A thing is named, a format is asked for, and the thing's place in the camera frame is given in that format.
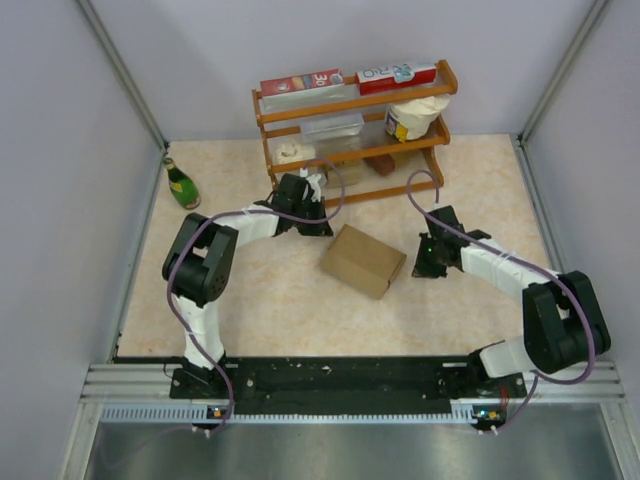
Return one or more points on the white bag shelf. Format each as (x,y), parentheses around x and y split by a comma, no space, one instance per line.
(292,151)
(410,120)

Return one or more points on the red brown brick block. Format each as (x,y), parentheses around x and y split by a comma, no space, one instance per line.
(383,164)

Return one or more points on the red white toothpaste box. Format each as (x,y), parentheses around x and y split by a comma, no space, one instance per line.
(392,77)

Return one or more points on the clear plastic container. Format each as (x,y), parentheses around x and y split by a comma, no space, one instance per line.
(332,127)

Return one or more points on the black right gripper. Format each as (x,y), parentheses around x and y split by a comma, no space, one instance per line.
(422,268)

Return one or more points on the white bag lower shelf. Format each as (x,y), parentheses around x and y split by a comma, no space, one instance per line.
(292,151)

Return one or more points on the white bag upper shelf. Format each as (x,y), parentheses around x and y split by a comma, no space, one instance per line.
(410,120)

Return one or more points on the aluminium frame rail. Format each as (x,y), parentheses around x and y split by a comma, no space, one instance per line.
(139,392)

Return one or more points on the green glass bottle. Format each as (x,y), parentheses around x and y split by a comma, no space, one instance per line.
(182,187)

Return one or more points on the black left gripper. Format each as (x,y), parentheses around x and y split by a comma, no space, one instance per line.
(321,229)

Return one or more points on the red foil wrap box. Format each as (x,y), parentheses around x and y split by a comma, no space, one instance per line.
(305,84)

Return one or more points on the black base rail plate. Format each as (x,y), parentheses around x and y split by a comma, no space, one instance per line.
(325,386)

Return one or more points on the orange wooden shelf rack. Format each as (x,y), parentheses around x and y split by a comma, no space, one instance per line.
(371,142)

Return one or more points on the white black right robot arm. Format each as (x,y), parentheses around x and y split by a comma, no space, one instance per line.
(563,323)

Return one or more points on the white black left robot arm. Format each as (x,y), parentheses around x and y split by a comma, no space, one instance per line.
(198,266)

